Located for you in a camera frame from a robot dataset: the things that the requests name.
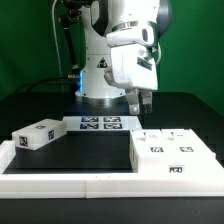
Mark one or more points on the white cabinet top block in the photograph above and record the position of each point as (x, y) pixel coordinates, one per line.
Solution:
(39, 134)

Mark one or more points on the white cabinet door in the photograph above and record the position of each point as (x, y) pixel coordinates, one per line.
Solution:
(151, 141)
(183, 140)

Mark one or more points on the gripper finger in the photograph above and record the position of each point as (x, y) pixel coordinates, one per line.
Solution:
(133, 101)
(146, 96)

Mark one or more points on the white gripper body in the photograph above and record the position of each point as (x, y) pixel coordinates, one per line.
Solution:
(132, 64)

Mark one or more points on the white base tag plate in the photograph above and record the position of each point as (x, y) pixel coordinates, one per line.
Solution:
(102, 123)

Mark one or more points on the white cabinet body box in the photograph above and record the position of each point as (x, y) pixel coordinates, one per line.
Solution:
(172, 162)

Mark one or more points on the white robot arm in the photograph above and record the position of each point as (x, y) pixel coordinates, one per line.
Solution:
(86, 25)

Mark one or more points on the white U-shaped frame fence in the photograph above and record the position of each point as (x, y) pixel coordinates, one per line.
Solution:
(104, 185)

